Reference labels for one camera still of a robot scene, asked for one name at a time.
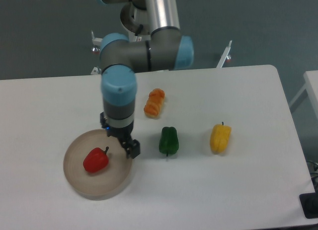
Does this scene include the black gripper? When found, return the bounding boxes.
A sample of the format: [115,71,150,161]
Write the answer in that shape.
[100,112,141,159]

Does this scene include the red bell pepper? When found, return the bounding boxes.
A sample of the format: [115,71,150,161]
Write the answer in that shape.
[83,147,109,173]

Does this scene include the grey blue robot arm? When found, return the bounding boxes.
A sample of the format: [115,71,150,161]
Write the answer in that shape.
[99,0,194,158]

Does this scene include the beige round plate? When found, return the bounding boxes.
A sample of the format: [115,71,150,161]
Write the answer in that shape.
[63,130,133,200]

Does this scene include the green bell pepper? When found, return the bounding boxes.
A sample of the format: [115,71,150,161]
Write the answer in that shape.
[159,127,179,156]

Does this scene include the yellow bell pepper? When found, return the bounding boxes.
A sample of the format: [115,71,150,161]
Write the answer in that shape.
[210,122,232,153]

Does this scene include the orange bread loaf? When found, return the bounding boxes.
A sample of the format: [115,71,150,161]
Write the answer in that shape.
[144,88,165,118]

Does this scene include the white side table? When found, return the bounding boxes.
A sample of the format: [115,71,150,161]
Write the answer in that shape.
[288,70,318,117]

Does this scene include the black device at edge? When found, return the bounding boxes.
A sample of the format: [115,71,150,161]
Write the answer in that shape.
[299,192,318,219]

